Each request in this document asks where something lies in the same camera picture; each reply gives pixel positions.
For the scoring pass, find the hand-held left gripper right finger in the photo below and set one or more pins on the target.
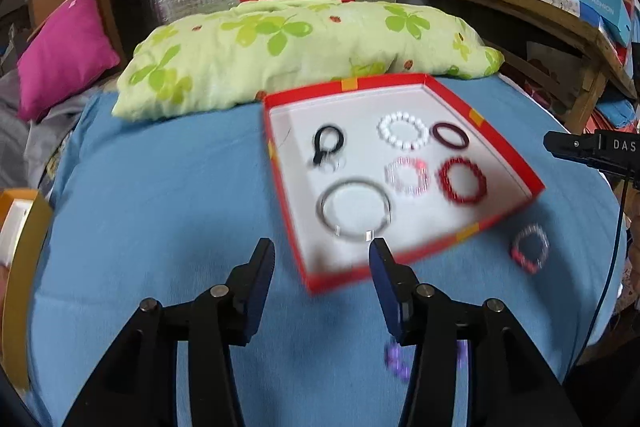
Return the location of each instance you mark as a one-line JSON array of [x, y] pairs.
[[385, 287]]

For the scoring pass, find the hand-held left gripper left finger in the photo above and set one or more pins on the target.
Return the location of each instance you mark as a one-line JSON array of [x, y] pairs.
[[260, 287]]

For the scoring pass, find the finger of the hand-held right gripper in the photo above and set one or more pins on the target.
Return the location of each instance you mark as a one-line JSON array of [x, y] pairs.
[[570, 143]]

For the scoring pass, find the clear glass bangle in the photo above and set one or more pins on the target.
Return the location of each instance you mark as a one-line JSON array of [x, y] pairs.
[[326, 217]]

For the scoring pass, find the red shallow cardboard box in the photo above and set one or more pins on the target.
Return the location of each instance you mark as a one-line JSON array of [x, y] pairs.
[[300, 187]]

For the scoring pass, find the wooden bench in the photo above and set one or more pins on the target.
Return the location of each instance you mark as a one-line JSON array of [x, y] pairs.
[[575, 37]]

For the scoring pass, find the blue table cloth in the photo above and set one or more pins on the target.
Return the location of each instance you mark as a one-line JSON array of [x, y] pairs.
[[150, 217]]

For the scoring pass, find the small white printed box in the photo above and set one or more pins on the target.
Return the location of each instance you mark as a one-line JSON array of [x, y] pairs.
[[555, 2]]

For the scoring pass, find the green floral pillow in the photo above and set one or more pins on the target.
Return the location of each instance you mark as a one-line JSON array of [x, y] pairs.
[[250, 52]]

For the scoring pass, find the orange cardboard box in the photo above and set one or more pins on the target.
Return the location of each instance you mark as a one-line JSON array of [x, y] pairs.
[[20, 287]]

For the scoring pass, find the grey blanket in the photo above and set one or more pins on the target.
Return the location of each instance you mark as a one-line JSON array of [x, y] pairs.
[[30, 142]]

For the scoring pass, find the magenta pillow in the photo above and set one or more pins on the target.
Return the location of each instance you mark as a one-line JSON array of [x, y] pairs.
[[65, 57]]

